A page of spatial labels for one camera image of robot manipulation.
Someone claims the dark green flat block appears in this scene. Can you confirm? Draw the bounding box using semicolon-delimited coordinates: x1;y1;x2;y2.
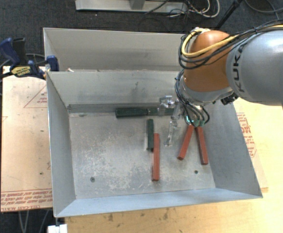
148;107;176;117
115;107;149;118
146;118;155;151

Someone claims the grey metal bin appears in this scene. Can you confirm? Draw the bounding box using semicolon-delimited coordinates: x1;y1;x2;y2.
43;27;264;218

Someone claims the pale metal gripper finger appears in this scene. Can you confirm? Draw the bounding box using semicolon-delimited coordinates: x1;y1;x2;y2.
163;119;181;147
159;95;177;117

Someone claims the red-brown flat block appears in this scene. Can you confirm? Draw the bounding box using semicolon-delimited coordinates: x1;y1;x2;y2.
195;126;210;166
177;124;195;161
151;133;161;182

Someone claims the brown cardboard board, red print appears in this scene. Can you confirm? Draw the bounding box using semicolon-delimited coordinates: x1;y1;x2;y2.
0;66;269;214

